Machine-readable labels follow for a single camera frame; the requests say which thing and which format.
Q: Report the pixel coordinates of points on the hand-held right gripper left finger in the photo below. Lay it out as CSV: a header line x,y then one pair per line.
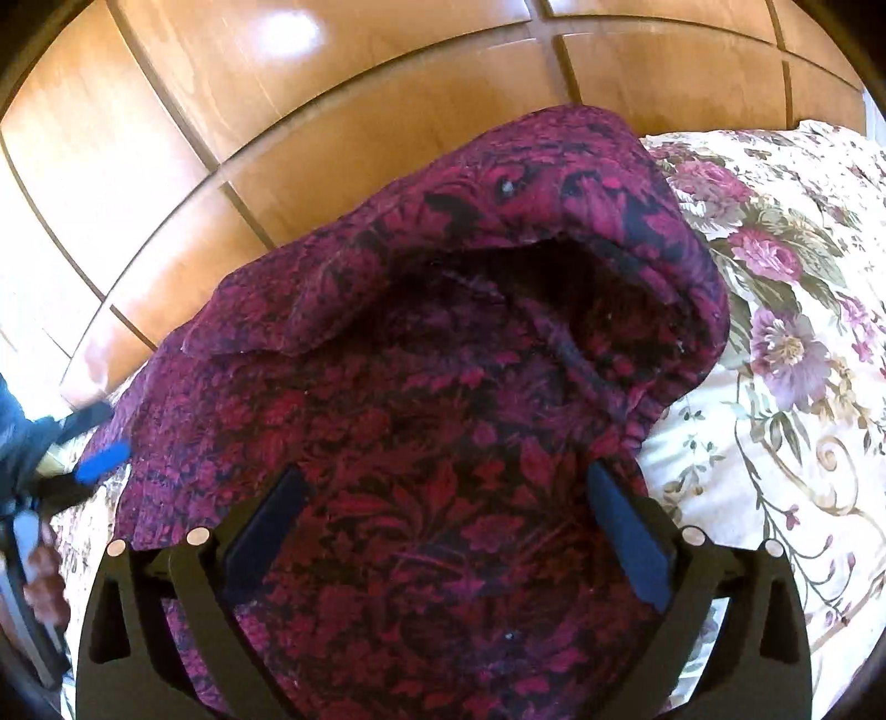
x,y
266,533

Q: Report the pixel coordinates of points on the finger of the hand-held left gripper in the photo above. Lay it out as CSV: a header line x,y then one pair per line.
x,y
83,419
104,462

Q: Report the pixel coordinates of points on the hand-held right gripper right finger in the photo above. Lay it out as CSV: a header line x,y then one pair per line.
x,y
633,533

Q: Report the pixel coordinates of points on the red floral patterned garment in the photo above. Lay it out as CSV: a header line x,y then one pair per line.
x,y
429,388

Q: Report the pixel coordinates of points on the person's left hand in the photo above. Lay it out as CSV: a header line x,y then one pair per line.
x,y
45,588

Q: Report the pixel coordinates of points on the cream floral bedspread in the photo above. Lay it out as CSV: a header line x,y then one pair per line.
x,y
796,415

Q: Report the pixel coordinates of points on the wooden headboard panel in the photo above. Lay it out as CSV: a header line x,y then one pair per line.
x,y
291,118

